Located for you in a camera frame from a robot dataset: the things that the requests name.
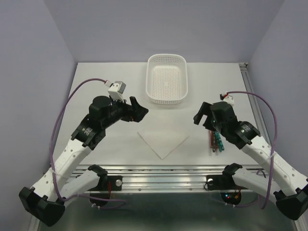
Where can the green handled fork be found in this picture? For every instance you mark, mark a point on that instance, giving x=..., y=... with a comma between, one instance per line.
x=217, y=136

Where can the aluminium right side rail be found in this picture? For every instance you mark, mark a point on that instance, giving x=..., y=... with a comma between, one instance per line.
x=255, y=103

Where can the white paper napkin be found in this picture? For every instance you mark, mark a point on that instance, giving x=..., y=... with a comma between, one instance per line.
x=163, y=142

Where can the aluminium rail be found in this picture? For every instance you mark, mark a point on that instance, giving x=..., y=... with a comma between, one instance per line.
x=255, y=103
x=163, y=178

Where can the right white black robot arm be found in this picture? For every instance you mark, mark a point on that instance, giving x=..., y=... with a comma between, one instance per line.
x=289, y=188

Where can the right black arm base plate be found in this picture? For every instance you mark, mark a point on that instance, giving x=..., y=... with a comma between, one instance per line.
x=230, y=193

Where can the aluminium front rail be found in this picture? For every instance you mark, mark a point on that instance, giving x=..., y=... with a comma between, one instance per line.
x=163, y=178

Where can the white perforated plastic basket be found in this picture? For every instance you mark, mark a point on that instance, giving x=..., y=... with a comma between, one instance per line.
x=166, y=79

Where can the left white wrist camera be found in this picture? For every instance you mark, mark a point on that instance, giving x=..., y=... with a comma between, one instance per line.
x=116, y=91

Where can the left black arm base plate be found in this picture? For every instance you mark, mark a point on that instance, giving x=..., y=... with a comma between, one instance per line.
x=103, y=191

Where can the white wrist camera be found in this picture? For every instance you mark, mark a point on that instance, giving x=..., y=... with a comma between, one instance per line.
x=227, y=98
x=116, y=91

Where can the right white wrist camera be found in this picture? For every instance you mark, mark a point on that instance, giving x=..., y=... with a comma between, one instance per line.
x=227, y=98

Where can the green handled spoon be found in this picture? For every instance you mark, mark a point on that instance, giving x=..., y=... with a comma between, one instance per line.
x=222, y=146

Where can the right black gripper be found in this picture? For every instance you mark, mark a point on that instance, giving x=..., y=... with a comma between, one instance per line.
x=205, y=109

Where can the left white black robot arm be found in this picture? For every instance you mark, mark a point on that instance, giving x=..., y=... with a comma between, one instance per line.
x=43, y=200

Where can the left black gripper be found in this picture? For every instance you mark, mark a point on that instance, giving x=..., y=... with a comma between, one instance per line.
x=140, y=111

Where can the red plastic utensil tray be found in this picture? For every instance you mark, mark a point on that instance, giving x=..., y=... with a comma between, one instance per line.
x=210, y=139

